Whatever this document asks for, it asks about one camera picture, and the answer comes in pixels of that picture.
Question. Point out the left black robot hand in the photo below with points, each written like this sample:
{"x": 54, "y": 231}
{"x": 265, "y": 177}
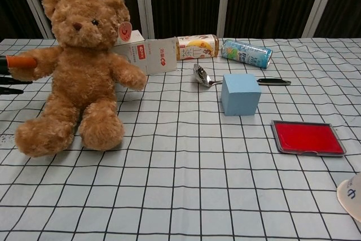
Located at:
{"x": 21, "y": 61}

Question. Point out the brown plush teddy bear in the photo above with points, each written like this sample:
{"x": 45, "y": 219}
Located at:
{"x": 84, "y": 77}

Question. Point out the round pink hang tag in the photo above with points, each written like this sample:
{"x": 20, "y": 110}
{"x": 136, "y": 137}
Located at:
{"x": 125, "y": 30}

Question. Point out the white red paper carton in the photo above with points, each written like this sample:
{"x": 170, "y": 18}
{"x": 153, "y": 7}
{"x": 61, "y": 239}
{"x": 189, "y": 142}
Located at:
{"x": 158, "y": 54}

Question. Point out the tea bottle with printed label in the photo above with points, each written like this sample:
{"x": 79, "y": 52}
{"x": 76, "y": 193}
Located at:
{"x": 197, "y": 47}

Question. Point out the blue checked tablecloth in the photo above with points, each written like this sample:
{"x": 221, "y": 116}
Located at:
{"x": 180, "y": 181}

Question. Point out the light blue foam cube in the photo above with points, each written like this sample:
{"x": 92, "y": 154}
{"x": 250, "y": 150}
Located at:
{"x": 239, "y": 94}

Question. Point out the light blue drink can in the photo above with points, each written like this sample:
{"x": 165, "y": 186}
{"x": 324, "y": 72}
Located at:
{"x": 246, "y": 53}

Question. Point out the red ink pad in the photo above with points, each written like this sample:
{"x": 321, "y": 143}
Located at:
{"x": 308, "y": 138}

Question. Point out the white paper cup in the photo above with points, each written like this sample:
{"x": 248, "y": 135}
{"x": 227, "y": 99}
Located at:
{"x": 352, "y": 198}

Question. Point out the white partition frame post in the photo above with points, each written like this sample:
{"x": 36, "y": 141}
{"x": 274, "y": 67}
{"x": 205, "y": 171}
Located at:
{"x": 144, "y": 4}
{"x": 321, "y": 4}
{"x": 34, "y": 4}
{"x": 224, "y": 4}

